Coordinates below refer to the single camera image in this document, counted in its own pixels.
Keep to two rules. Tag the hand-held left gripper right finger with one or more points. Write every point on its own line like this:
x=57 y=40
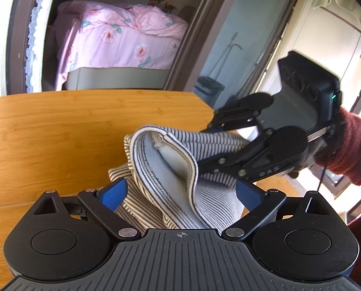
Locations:
x=250 y=193

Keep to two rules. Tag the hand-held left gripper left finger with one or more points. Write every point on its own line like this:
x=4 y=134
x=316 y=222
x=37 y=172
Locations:
x=113 y=192

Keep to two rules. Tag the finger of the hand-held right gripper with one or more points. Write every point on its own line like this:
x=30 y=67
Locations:
x=232 y=116
x=229 y=162

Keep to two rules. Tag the grey striped shirt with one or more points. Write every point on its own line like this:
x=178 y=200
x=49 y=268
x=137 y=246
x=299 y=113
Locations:
x=168 y=163

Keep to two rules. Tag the person's right forearm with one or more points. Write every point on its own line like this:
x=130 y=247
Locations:
x=356 y=145

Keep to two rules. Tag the person's right hand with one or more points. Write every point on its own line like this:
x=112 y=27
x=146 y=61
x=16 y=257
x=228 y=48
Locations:
x=320 y=150

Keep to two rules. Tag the grey mop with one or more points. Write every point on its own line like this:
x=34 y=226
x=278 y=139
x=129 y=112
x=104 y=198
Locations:
x=229 y=48

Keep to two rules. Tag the glass sliding door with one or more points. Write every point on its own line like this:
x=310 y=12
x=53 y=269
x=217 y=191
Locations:
x=259 y=21

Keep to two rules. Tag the bed with pink floral quilt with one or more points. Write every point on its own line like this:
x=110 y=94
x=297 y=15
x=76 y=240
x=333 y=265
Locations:
x=113 y=39

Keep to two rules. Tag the white lace curtain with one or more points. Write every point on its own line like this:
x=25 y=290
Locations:
x=35 y=36

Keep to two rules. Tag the dark brown door frame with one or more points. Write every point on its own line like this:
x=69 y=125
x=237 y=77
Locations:
x=16 y=36

